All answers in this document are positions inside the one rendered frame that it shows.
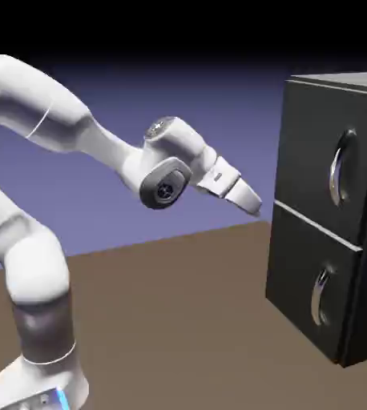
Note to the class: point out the black cabinet door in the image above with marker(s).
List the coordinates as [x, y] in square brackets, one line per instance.
[318, 153]
[302, 285]

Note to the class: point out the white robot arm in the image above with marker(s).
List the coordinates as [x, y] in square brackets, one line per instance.
[58, 115]

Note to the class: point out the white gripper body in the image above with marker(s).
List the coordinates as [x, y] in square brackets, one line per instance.
[245, 195]

